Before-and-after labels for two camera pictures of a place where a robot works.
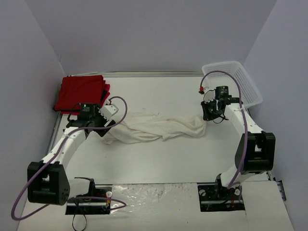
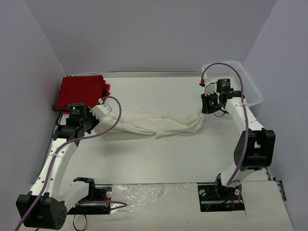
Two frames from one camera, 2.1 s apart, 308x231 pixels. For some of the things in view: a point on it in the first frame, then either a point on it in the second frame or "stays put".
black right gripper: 207,111 → 207,106
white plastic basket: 232,74 stays put
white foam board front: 168,207 stays put
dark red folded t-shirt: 77,89 stays put
